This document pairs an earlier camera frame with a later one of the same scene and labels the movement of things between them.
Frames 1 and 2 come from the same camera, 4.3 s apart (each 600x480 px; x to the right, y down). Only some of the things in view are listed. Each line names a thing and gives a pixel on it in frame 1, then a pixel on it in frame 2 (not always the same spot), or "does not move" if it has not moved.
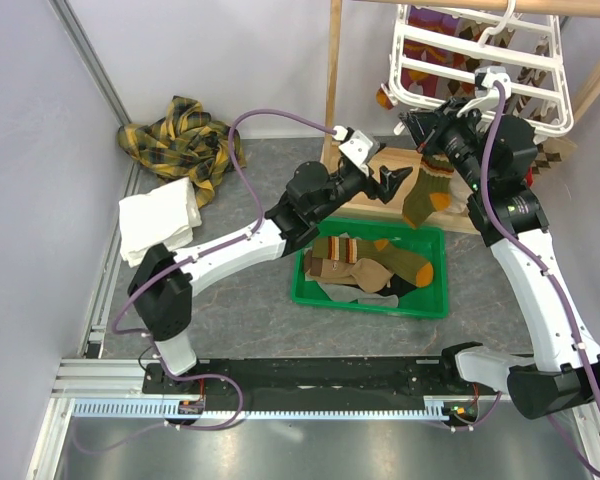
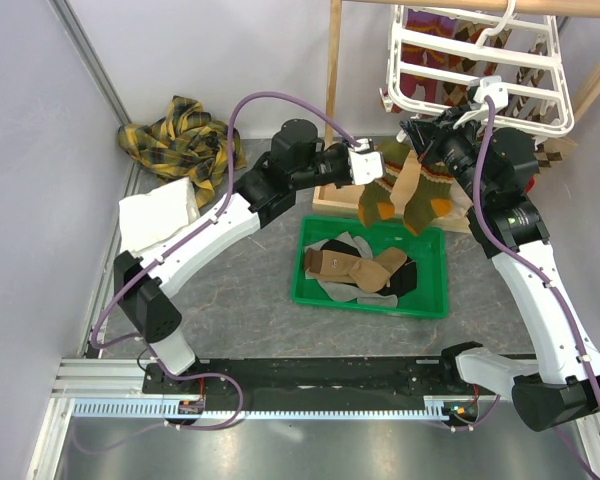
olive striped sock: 430,192 does not move
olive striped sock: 385,252 -> 375,200
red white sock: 459,193 -> 406,183
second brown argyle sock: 550,152 does not move
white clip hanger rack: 438,51 does not move
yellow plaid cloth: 186,143 does not move
